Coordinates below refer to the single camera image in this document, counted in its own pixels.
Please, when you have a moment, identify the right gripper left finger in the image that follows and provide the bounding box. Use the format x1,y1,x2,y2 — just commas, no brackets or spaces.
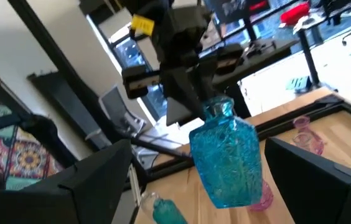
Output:
0,139,133,224

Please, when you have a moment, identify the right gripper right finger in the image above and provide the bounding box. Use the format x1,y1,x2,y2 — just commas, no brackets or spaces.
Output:
264,137,351,224

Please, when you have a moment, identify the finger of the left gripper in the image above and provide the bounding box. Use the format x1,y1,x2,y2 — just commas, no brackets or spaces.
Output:
194,58,226,103
162,68,207,127

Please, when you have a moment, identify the pink ribbed cone vase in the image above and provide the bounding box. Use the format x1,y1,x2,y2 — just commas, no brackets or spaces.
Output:
246,179,274,213

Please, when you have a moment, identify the blue square bottle vase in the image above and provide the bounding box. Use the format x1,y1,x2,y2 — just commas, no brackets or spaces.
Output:
189,95,264,210

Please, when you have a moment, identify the yellow tag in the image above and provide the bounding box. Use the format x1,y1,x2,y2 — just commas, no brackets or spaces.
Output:
131,14,156,37

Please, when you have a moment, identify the pink bulb vase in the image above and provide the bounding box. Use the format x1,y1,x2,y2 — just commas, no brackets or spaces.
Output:
291,115,325,156

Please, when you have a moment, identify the colourful patterned rug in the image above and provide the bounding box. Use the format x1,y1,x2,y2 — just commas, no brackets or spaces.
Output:
0,88,66,191

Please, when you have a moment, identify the dark grey desk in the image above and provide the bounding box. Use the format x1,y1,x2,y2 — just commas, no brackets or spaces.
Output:
200,39,321,94

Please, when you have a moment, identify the blue crate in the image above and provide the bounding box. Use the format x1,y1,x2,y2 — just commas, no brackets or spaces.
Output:
286,75,312,93

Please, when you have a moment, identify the blue diamond-pattern vase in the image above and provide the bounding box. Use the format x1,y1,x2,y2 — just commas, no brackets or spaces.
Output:
152,198,189,224

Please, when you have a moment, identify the red cushion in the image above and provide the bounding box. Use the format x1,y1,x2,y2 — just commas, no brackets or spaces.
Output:
279,1,311,26

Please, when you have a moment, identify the black aluminium table frame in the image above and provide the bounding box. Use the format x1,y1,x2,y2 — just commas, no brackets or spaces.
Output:
125,93,351,187

